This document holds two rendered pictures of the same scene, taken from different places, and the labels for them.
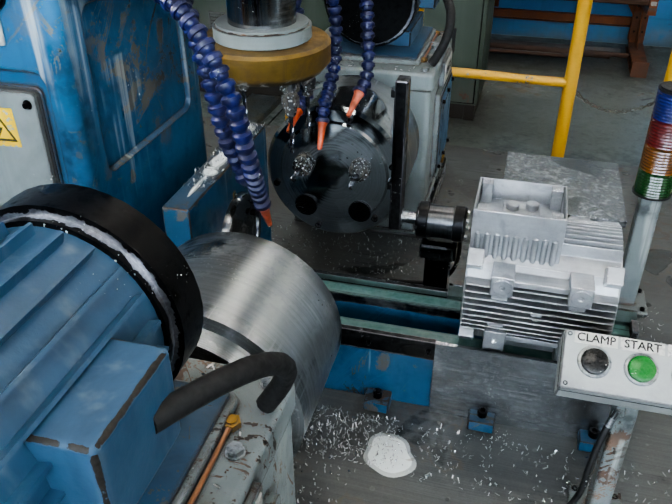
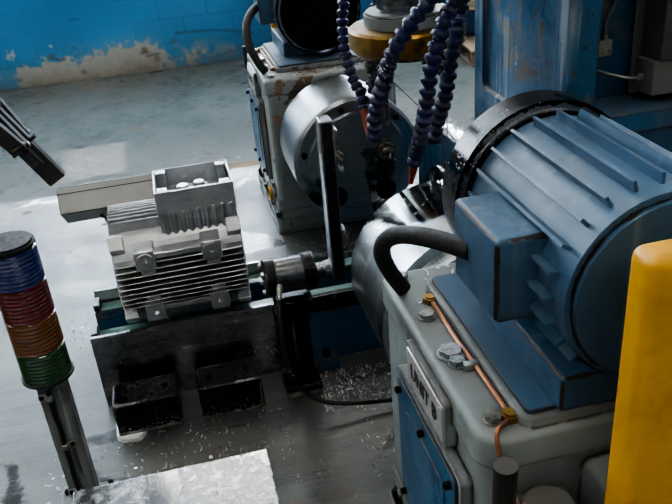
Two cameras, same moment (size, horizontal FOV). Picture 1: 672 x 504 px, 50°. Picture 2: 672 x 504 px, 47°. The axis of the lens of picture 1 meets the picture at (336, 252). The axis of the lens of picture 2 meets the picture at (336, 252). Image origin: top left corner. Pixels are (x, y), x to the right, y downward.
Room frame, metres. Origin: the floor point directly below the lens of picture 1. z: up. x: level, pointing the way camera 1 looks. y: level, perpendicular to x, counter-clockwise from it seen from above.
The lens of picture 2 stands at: (1.99, -0.56, 1.59)
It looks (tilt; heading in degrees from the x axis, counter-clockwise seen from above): 28 degrees down; 154
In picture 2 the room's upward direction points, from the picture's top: 5 degrees counter-clockwise
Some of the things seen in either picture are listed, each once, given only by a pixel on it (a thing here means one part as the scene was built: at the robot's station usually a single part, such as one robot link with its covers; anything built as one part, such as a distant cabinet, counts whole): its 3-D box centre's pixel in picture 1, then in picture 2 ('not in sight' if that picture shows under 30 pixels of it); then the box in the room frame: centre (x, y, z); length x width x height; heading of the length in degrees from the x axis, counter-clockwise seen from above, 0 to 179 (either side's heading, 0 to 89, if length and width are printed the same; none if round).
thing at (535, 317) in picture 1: (537, 280); (180, 253); (0.85, -0.29, 1.02); 0.20 x 0.19 x 0.19; 75
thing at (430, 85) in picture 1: (377, 121); (555, 462); (1.52, -0.09, 0.99); 0.35 x 0.31 x 0.37; 165
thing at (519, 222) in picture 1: (518, 220); (195, 196); (0.86, -0.25, 1.11); 0.12 x 0.11 x 0.07; 75
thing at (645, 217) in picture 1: (648, 203); (52, 387); (1.10, -0.54, 1.01); 0.08 x 0.08 x 0.42; 75
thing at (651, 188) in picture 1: (654, 180); (43, 359); (1.10, -0.54, 1.05); 0.06 x 0.06 x 0.04
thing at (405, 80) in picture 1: (400, 156); (330, 201); (1.04, -0.10, 1.12); 0.04 x 0.03 x 0.26; 75
